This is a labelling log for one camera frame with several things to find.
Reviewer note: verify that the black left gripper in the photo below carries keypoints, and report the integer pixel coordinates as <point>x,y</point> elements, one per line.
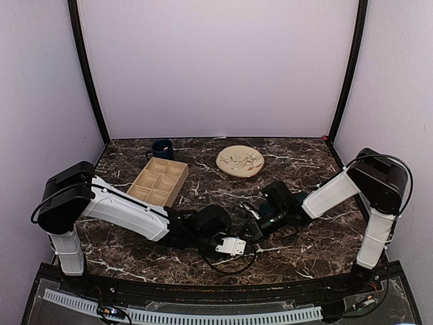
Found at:
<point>213,256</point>

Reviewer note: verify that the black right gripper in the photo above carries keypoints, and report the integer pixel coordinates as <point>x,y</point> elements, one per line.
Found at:
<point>254,230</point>

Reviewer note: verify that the wooden compartment box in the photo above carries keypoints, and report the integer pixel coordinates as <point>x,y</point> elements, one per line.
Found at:
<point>160,182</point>

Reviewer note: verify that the dark green sock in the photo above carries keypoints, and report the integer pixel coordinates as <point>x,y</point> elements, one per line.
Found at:
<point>273,206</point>

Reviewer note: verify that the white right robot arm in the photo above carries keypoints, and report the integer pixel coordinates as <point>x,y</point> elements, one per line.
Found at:
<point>383,182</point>

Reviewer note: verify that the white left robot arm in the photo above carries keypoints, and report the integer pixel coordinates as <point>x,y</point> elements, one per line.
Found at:
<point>78,192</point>

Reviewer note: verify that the bird pattern ceramic plate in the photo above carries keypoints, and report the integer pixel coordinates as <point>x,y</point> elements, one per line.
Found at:
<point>240,161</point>

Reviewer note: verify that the blue enamel mug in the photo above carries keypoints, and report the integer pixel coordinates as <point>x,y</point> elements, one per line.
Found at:
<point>157,150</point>

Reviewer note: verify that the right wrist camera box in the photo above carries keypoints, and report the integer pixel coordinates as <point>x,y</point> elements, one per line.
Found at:
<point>250,211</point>

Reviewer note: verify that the white slotted cable duct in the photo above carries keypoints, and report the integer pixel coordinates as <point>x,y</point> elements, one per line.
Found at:
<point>176,313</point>

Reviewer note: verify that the black left corner frame post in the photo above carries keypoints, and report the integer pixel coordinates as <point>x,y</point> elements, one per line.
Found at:
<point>79,40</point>

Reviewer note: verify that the black corner frame post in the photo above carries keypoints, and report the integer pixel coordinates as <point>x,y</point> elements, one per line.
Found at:
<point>350,70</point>
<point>79,40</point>

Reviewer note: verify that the black right corner frame post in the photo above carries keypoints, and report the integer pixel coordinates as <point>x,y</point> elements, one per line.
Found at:
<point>350,70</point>

